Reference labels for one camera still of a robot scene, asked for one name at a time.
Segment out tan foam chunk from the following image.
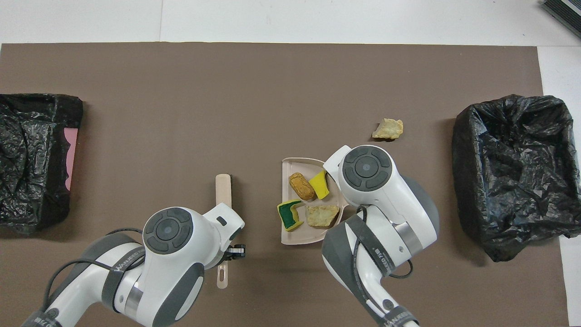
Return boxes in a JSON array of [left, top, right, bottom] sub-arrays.
[[372, 118, 404, 141], [305, 205, 340, 228]]

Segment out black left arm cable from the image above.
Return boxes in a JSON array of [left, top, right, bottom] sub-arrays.
[[43, 227, 146, 314]]

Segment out beige brush with black bristles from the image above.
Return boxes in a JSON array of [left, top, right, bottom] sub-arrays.
[[215, 173, 233, 290]]

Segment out pink bin with black bag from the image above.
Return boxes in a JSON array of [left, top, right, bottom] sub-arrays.
[[0, 93, 84, 236]]

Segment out brown table mat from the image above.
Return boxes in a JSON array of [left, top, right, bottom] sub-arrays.
[[0, 42, 570, 327]]

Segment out wedge yellow sponge piece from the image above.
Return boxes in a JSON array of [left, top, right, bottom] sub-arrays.
[[309, 170, 330, 200]]

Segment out dark grey ribbed device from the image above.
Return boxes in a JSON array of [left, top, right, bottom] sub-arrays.
[[540, 0, 581, 39]]

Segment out brown cork piece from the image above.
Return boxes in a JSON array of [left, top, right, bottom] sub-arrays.
[[289, 172, 316, 202]]

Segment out notched yellow green sponge piece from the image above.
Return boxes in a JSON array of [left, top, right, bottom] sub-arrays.
[[277, 200, 305, 233]]

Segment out bin lined with black bag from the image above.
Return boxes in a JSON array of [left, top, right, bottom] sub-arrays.
[[452, 94, 581, 263]]

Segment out beige plastic dustpan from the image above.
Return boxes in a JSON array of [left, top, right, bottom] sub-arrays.
[[281, 157, 351, 246]]

